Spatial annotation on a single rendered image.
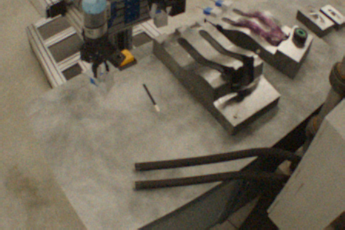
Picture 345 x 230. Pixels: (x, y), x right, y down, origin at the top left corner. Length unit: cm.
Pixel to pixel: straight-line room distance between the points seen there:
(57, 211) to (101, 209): 94
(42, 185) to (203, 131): 119
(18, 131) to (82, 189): 133
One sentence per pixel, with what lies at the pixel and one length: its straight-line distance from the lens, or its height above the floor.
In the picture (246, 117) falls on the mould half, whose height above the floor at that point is 86.
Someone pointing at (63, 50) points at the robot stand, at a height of 21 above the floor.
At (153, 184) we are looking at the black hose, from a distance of 118.
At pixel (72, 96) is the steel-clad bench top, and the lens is 147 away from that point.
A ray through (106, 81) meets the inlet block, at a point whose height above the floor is 96.
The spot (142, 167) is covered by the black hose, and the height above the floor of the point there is 83.
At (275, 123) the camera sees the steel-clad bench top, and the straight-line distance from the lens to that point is 142.
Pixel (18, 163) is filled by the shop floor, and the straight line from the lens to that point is 234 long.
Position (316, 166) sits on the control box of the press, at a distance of 66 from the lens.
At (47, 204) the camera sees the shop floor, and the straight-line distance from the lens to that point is 214.
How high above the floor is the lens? 188
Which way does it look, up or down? 50 degrees down
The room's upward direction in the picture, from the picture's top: 3 degrees clockwise
